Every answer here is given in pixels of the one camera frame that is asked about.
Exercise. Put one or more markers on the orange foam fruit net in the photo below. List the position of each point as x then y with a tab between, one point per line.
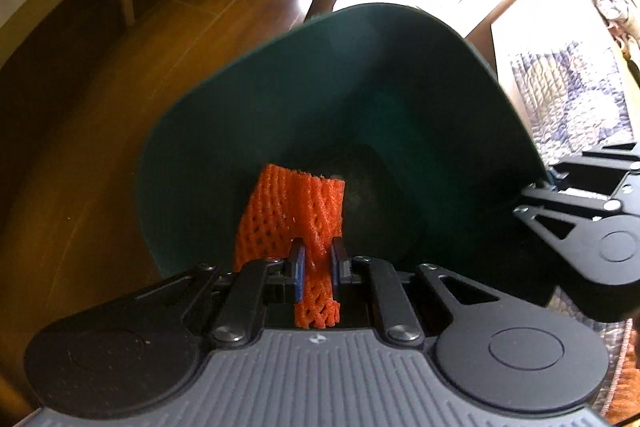
290	207

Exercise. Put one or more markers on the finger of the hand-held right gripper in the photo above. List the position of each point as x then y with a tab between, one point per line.
600	172
565	202

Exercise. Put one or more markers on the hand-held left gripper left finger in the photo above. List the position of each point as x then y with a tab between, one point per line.
299	267

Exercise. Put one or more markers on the green plastic waste bin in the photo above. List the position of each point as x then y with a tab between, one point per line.
350	82

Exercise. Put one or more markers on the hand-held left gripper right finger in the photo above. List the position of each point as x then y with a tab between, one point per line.
337	267

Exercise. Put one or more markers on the floral quilted bedspread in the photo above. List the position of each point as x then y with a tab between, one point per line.
565	107

